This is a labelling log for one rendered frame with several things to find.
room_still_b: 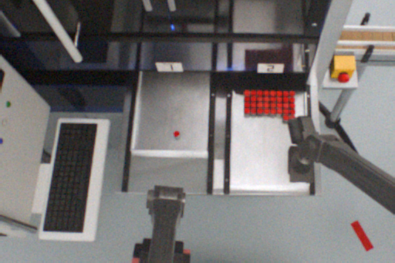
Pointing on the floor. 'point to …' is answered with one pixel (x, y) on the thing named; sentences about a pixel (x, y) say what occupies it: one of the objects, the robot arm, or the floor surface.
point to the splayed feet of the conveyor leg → (335, 126)
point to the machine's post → (334, 21)
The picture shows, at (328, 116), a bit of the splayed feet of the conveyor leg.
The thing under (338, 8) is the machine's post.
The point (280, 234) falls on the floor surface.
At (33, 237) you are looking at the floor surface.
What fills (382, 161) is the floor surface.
